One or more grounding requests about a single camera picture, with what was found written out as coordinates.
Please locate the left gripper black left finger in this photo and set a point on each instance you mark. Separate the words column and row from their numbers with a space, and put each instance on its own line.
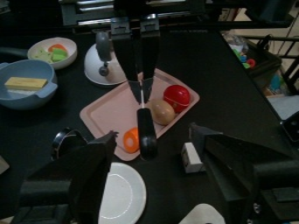
column 74, row 180

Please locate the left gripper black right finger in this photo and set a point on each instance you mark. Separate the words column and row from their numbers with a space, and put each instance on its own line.
column 249, row 180

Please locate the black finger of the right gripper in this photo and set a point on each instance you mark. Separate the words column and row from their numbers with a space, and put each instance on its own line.
column 150, row 58
column 126, row 58

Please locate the white toy kettle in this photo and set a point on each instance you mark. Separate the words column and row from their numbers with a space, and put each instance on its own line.
column 113, row 71

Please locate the black round silver-rimmed object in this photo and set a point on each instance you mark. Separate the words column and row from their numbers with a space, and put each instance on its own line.
column 66, row 143

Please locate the white round plate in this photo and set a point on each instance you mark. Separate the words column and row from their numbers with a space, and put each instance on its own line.
column 125, row 192

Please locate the red toy tomato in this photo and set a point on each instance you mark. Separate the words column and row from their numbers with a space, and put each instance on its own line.
column 178, row 97

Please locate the orange toy carrot slice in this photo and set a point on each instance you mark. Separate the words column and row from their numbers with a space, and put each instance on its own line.
column 58, row 46

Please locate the white segmented block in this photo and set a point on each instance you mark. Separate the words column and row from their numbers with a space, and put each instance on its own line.
column 192, row 159

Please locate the white toy frying pan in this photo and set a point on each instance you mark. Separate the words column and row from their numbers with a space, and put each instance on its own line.
column 58, row 52

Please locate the brown toy egg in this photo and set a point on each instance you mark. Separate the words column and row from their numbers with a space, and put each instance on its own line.
column 164, row 112

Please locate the pink plastic tray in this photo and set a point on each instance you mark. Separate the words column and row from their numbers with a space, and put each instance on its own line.
column 113, row 113

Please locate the orange toy food piece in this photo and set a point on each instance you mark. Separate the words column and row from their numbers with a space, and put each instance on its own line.
column 132, row 140

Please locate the pale green toy vegetable piece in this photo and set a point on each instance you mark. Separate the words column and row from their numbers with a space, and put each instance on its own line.
column 42, row 56

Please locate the yellow toy butter block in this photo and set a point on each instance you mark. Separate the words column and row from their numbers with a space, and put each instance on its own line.
column 26, row 83

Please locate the blue toy bowl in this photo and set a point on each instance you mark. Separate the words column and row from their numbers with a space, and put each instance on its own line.
column 27, row 96

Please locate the black bin of toys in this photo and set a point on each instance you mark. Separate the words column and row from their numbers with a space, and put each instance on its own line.
column 261, row 67

